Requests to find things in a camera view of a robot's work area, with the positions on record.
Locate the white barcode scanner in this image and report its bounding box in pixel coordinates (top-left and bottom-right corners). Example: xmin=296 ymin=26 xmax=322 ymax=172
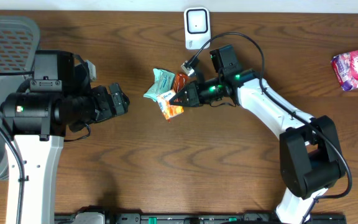
xmin=183 ymin=7 xmax=211 ymax=50

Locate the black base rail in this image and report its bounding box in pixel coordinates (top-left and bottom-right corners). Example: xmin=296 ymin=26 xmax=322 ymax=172
xmin=54 ymin=205 xmax=347 ymax=224

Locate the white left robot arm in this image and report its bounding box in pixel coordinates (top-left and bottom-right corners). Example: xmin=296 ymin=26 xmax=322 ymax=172
xmin=0 ymin=50 xmax=130 ymax=223

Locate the red orange snack bag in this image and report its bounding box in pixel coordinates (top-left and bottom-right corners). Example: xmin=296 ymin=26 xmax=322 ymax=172
xmin=172 ymin=72 xmax=189 ymax=93

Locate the small orange snack packet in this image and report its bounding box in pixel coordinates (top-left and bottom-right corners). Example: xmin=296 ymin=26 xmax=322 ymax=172
xmin=157 ymin=90 xmax=184 ymax=120

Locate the purple pink pad package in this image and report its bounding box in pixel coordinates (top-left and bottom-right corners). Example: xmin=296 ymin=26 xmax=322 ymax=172
xmin=331 ymin=50 xmax=358 ymax=91

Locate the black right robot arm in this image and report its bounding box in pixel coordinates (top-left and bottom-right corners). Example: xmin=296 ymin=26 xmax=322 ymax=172
xmin=170 ymin=45 xmax=349 ymax=223

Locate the teal wipes packet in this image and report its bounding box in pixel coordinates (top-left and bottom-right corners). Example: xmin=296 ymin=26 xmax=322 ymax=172
xmin=143 ymin=68 xmax=175 ymax=101

